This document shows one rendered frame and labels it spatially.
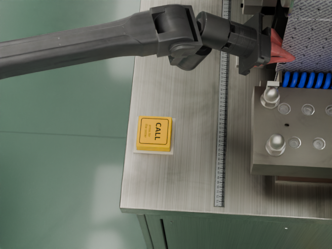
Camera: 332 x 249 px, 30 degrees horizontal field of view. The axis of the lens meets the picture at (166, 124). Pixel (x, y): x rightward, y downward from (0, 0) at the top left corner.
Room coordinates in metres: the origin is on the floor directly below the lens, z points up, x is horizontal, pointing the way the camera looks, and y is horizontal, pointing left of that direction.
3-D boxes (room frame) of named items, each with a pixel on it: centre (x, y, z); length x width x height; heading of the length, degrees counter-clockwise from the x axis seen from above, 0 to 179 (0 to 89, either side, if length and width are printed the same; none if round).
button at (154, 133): (0.51, 0.03, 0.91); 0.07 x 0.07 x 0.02; 80
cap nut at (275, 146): (0.40, -0.20, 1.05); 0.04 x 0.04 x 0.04
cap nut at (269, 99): (0.50, -0.20, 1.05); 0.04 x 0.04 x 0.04
